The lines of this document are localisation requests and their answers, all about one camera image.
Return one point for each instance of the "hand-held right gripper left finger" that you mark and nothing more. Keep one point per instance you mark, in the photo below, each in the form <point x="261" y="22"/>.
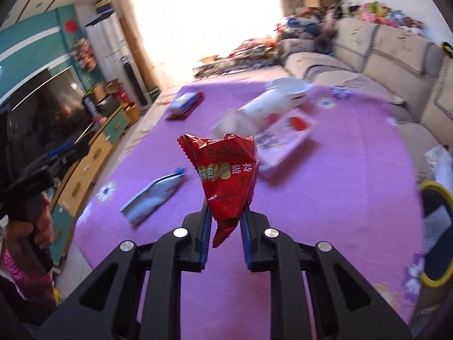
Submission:
<point x="203" y="251"/>

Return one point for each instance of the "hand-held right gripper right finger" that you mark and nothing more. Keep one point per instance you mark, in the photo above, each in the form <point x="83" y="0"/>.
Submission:
<point x="246" y="244"/>

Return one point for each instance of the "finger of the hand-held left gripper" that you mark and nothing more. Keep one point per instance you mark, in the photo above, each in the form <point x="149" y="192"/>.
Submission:
<point x="67" y="152"/>

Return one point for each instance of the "red snack packet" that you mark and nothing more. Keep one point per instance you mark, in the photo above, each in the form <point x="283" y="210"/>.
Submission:
<point x="226" y="177"/>

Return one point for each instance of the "black yellow-rimmed trash bin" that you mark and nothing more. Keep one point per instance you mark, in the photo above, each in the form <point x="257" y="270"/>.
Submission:
<point x="442" y="255"/>

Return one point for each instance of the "person's left forearm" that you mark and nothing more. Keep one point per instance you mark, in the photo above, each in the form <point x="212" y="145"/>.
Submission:
<point x="21" y="276"/>

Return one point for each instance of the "person's left hand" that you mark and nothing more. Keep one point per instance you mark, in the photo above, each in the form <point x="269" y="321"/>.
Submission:
<point x="44" y="219"/>

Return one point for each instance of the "yellow green tv cabinet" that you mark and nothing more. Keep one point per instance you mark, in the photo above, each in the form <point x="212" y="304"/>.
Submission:
<point x="88" y="170"/>

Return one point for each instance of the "black flat television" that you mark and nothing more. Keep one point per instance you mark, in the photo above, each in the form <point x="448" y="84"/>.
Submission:
<point x="46" y="113"/>

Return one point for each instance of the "boxes on tv cabinet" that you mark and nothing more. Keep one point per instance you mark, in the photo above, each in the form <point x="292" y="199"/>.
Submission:
<point x="102" y="95"/>

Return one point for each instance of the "silver foil packet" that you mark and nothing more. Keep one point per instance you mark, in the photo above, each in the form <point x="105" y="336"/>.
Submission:
<point x="152" y="198"/>

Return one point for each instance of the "black white tower fan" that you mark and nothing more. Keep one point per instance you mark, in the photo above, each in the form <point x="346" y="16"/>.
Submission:
<point x="134" y="81"/>

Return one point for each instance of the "hanging flower decoration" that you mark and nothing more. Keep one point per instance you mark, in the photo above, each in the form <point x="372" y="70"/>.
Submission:
<point x="83" y="53"/>

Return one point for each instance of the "pink white strawberry carton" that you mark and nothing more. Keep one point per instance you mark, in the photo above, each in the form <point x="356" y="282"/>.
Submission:
<point x="283" y="136"/>

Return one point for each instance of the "white standing air conditioner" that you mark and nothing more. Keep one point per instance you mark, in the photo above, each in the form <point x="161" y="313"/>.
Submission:
<point x="104" y="42"/>

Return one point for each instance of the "white foam net sleeve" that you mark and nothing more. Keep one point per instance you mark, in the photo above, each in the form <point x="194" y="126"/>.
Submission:
<point x="230" y="124"/>

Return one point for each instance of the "blue white tissue pack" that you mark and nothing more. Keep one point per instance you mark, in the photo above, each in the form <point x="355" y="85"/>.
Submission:
<point x="184" y="102"/>

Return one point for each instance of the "tissue pack on red tray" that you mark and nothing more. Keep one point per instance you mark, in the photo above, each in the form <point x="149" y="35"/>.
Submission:
<point x="193" y="111"/>

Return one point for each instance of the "white paper cup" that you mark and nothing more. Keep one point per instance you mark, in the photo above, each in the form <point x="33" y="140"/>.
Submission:
<point x="263" y="108"/>

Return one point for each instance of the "white bowl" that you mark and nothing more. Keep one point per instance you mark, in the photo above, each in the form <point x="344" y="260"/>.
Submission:
<point x="288" y="88"/>

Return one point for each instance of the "pile of books and clutter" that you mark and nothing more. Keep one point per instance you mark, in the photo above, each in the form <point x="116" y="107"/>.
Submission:
<point x="244" y="53"/>

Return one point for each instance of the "cream sheer curtain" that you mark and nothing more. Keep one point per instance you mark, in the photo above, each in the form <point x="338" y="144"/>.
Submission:
<point x="212" y="17"/>

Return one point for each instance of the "white papers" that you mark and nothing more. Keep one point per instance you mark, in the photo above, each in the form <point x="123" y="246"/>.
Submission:
<point x="439" y="163"/>

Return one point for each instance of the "beige sofa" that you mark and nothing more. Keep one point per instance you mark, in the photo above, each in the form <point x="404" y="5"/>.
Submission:
<point x="371" y="60"/>

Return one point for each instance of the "row of plush toys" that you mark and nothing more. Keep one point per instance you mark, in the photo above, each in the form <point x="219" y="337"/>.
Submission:
<point x="385" y="12"/>

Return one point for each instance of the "black red plush toy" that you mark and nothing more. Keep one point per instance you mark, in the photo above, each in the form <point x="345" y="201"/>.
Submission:
<point x="447" y="47"/>

